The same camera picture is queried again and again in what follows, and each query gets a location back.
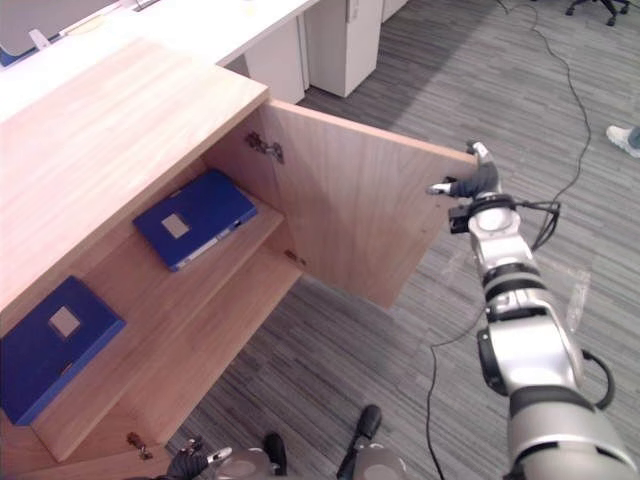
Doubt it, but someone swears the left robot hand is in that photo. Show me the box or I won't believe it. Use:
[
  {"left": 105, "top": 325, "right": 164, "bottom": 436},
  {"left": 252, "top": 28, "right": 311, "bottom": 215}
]
[{"left": 166, "top": 435, "right": 234, "bottom": 480}]

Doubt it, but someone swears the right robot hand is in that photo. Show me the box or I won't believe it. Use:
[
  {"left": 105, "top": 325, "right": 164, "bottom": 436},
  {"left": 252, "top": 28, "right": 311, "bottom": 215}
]
[{"left": 425, "top": 141, "right": 503, "bottom": 200}]

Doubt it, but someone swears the wooden cabinet door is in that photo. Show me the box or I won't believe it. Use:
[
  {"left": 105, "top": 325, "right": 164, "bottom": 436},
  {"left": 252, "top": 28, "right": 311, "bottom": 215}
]
[{"left": 259, "top": 99, "right": 479, "bottom": 310}]

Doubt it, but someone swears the blue folder with label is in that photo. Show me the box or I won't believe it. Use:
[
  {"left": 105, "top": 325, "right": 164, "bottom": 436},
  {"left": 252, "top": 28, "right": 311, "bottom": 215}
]
[
  {"left": 0, "top": 275, "right": 127, "bottom": 427},
  {"left": 132, "top": 168, "right": 259, "bottom": 273}
]

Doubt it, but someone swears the black office chair base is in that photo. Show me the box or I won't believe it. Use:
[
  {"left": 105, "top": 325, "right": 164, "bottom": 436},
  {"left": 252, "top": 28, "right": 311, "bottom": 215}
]
[{"left": 564, "top": 0, "right": 632, "bottom": 27}]

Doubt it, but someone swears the wooden office cabinet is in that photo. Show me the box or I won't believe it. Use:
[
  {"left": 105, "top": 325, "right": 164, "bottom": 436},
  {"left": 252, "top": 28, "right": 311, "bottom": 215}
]
[{"left": 0, "top": 37, "right": 304, "bottom": 480}]

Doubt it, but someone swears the white office desk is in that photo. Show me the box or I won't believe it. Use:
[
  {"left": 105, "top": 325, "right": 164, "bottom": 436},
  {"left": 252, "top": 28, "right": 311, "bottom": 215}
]
[{"left": 0, "top": 0, "right": 326, "bottom": 124}]

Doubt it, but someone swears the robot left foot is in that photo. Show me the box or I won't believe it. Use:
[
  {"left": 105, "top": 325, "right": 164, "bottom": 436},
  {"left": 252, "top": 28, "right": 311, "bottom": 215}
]
[{"left": 263, "top": 431, "right": 289, "bottom": 477}]

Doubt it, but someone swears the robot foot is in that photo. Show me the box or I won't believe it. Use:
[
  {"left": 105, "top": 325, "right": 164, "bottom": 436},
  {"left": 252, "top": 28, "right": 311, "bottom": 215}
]
[
  {"left": 263, "top": 431, "right": 289, "bottom": 477},
  {"left": 355, "top": 404, "right": 384, "bottom": 444}
]

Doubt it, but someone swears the person's foot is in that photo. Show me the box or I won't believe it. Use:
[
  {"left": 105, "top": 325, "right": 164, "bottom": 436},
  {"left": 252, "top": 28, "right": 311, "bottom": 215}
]
[{"left": 605, "top": 124, "right": 640, "bottom": 160}]

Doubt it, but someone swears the clear tape on floor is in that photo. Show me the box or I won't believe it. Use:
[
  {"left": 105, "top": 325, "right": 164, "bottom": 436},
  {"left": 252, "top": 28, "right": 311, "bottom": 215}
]
[{"left": 563, "top": 267, "right": 592, "bottom": 334}]

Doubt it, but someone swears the robot right leg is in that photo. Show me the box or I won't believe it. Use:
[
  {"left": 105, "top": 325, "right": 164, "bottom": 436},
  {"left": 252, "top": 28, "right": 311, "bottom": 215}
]
[{"left": 335, "top": 435, "right": 407, "bottom": 480}]

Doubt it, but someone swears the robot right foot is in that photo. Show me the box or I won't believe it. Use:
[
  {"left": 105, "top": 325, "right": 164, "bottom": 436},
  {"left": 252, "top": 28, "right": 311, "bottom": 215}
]
[{"left": 355, "top": 404, "right": 384, "bottom": 444}]

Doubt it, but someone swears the black floor cable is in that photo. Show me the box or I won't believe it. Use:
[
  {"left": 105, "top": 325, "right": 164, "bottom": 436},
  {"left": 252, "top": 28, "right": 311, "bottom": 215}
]
[{"left": 423, "top": 0, "right": 594, "bottom": 480}]

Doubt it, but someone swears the white drawer pedestal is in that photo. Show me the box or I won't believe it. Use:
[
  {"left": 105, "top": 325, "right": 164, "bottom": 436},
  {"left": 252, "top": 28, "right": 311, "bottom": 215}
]
[{"left": 303, "top": 0, "right": 383, "bottom": 99}]

